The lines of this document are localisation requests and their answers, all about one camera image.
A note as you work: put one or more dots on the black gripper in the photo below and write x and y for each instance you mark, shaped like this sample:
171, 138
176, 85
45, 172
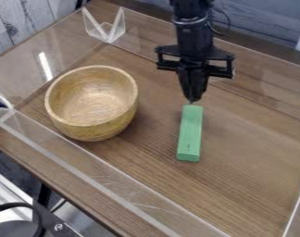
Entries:
196, 53

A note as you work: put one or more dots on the green rectangular block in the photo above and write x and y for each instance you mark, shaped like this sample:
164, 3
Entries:
191, 134

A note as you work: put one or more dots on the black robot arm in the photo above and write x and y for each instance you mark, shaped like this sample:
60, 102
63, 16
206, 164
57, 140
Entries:
194, 12

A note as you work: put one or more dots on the brown wooden bowl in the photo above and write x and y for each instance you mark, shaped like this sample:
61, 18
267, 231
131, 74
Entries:
92, 102

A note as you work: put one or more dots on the black table leg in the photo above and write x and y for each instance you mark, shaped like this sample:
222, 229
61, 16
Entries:
45, 195

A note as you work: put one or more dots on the clear acrylic corner bracket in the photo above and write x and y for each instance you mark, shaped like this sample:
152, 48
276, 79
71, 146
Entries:
107, 32

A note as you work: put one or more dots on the black metal base plate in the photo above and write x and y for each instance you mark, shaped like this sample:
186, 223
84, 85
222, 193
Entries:
56, 225

